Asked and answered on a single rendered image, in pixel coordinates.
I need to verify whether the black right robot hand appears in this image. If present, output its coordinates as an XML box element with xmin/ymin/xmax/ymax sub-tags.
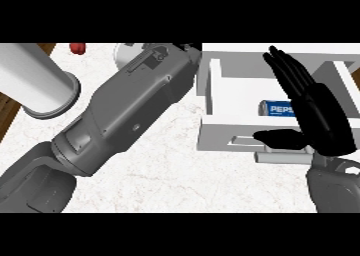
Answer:
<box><xmin>253</xmin><ymin>45</ymin><xmax>359</xmax><ymax>157</ymax></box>

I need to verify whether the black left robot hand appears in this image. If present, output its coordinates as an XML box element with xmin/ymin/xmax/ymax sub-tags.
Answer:
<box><xmin>171</xmin><ymin>43</ymin><xmax>204</xmax><ymax>52</ymax></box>

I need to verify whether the blue soda can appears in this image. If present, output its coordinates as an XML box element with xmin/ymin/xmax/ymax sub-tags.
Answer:
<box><xmin>257</xmin><ymin>99</ymin><xmax>297</xmax><ymax>118</ymax></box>

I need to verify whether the white open drawer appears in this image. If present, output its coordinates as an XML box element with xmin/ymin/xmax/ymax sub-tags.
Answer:
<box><xmin>197</xmin><ymin>58</ymin><xmax>360</xmax><ymax>134</ymax></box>

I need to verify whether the white round plate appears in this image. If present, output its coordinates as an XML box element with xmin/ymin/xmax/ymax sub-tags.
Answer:
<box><xmin>112</xmin><ymin>43</ymin><xmax>151</xmax><ymax>71</ymax></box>

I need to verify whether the white cabinet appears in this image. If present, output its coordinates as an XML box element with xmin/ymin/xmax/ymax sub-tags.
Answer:
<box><xmin>201</xmin><ymin>43</ymin><xmax>360</xmax><ymax>118</ymax></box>

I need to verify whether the small red object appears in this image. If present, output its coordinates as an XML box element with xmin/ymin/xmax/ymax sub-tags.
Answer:
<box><xmin>70</xmin><ymin>43</ymin><xmax>87</xmax><ymax>56</ymax></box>

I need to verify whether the white drawer front with handle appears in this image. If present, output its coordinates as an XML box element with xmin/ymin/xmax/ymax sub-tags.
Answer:
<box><xmin>197</xmin><ymin>123</ymin><xmax>359</xmax><ymax>165</ymax></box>

